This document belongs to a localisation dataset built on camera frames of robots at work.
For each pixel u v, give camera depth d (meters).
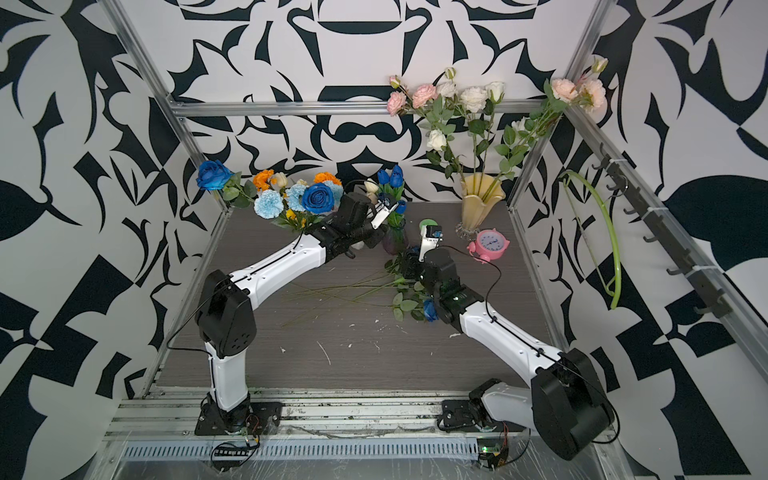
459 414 0.74
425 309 0.88
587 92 0.75
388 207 0.75
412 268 0.73
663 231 0.55
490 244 1.05
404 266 0.73
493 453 0.70
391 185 0.88
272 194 0.73
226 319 0.48
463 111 0.88
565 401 0.41
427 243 0.73
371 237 0.77
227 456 0.73
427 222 1.10
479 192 1.01
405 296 0.93
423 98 0.81
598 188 0.77
